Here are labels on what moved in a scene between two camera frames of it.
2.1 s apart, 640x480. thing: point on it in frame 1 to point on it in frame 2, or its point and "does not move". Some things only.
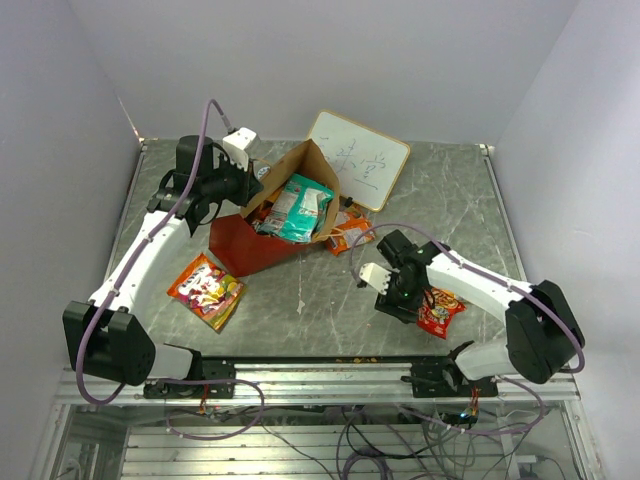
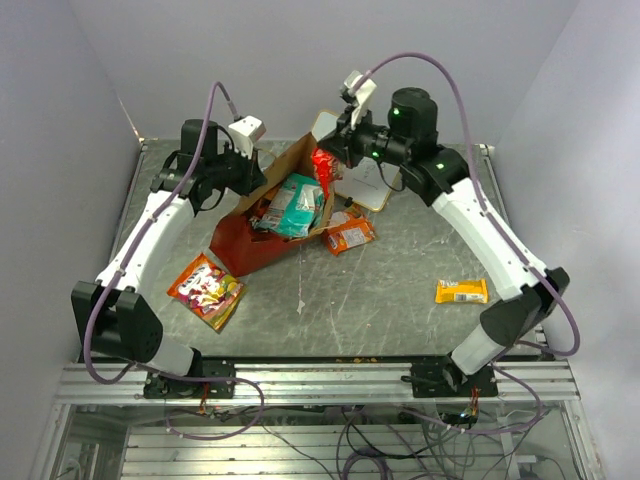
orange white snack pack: x=352 y=227 does not move
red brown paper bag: x=296 y=204 does not move
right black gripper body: x=401 y=298 to x=370 y=140
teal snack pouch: x=296 y=212 does not move
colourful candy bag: x=208 y=291 does not move
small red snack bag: x=436 y=309 to x=327 y=169
